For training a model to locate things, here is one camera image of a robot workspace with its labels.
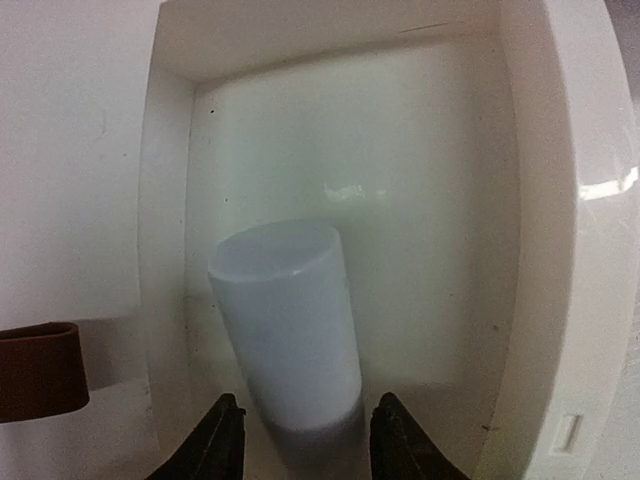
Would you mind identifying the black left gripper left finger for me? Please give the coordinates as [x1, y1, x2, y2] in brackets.
[148, 393, 246, 480]

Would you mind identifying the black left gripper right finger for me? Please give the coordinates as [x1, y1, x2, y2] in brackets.
[369, 392, 468, 480]

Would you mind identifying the grey lipstick tube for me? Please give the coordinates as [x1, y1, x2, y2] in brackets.
[208, 220, 364, 479]

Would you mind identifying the white three-drawer storage cabinet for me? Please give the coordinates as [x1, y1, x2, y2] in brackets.
[0, 0, 640, 480]

